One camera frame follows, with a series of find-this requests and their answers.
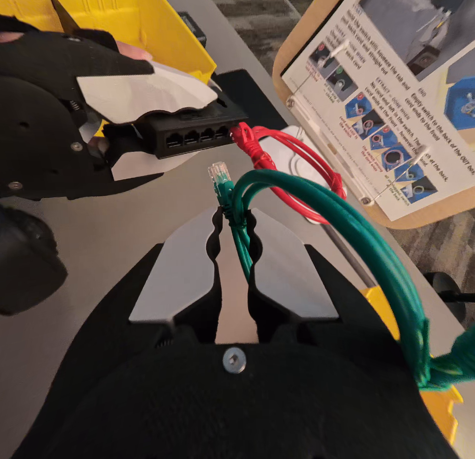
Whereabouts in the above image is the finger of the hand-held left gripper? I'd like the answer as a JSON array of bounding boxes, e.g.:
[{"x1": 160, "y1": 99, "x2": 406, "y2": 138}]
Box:
[
  {"x1": 75, "y1": 61, "x2": 219, "y2": 125},
  {"x1": 111, "y1": 151, "x2": 198, "y2": 182}
]

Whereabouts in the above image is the green ethernet cable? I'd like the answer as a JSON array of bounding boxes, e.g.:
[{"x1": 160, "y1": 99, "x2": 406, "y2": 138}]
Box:
[{"x1": 208, "y1": 161, "x2": 475, "y2": 393}]

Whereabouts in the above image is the person's left hand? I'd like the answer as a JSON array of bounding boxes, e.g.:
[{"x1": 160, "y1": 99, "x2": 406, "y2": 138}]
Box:
[{"x1": 118, "y1": 43, "x2": 154, "y2": 62}]

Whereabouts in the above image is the instruction sheet on stand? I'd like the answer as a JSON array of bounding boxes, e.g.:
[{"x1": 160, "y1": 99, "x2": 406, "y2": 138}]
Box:
[{"x1": 273, "y1": 0, "x2": 475, "y2": 230}]

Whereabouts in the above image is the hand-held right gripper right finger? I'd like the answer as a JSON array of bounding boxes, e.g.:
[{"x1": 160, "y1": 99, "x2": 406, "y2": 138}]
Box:
[{"x1": 247, "y1": 207, "x2": 340, "y2": 324}]

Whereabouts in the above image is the yellow plastic bin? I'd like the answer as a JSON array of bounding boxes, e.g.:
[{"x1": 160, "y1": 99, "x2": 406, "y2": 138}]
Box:
[
  {"x1": 361, "y1": 285, "x2": 464, "y2": 446},
  {"x1": 0, "y1": 0, "x2": 217, "y2": 85}
]

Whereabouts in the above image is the black flat panel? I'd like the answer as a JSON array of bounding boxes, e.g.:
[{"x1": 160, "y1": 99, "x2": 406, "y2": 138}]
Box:
[{"x1": 211, "y1": 68, "x2": 289, "y2": 132}]

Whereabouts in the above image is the black ethernet switch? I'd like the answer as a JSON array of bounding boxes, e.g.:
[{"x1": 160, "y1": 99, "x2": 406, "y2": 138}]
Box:
[{"x1": 137, "y1": 91, "x2": 250, "y2": 160}]

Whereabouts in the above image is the red ethernet cable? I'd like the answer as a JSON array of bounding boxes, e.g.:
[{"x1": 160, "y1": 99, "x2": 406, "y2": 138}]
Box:
[{"x1": 229, "y1": 122, "x2": 348, "y2": 226}]

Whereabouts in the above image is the white stand base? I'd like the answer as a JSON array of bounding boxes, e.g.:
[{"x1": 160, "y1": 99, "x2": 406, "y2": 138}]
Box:
[{"x1": 257, "y1": 125, "x2": 336, "y2": 226}]

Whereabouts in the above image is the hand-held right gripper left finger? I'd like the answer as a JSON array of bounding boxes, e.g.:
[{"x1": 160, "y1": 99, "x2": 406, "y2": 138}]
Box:
[{"x1": 128, "y1": 206, "x2": 223, "y2": 326}]

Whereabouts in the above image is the small black box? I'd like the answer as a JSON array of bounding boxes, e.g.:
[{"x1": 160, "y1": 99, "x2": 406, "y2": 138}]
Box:
[{"x1": 177, "y1": 11, "x2": 208, "y2": 48}]

